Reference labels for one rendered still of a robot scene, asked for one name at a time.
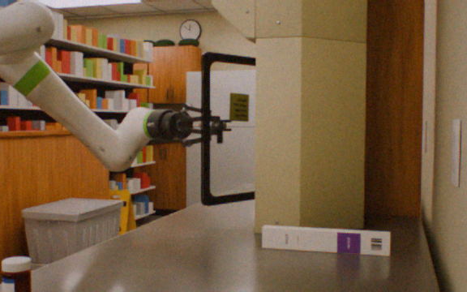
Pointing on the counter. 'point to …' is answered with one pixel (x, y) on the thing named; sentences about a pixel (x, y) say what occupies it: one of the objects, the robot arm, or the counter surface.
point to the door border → (205, 127)
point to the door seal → (209, 128)
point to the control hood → (239, 15)
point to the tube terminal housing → (310, 113)
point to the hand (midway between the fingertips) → (217, 125)
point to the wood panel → (394, 107)
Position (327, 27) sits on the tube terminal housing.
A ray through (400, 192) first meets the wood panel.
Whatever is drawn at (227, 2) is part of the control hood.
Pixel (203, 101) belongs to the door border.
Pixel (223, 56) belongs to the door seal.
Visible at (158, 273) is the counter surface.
